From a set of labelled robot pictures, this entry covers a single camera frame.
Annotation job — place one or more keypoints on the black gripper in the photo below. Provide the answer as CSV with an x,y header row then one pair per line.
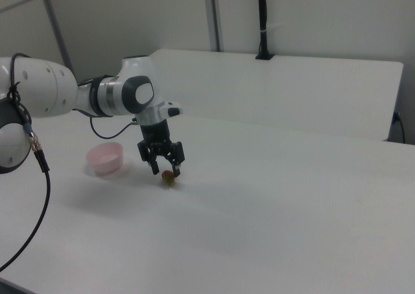
x,y
155,132

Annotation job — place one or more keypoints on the red strawberry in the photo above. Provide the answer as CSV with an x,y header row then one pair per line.
x,y
168,178

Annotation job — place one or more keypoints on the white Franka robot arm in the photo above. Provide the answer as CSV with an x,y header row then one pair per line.
x,y
61,91

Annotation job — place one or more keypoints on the pink plastic bowl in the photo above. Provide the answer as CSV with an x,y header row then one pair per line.
x,y
105,159

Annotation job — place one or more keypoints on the grey metal frame post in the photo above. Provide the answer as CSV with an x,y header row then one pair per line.
x,y
53,21
214,15

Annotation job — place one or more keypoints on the black clamp pole mount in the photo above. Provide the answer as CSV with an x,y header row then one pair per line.
x,y
263,21

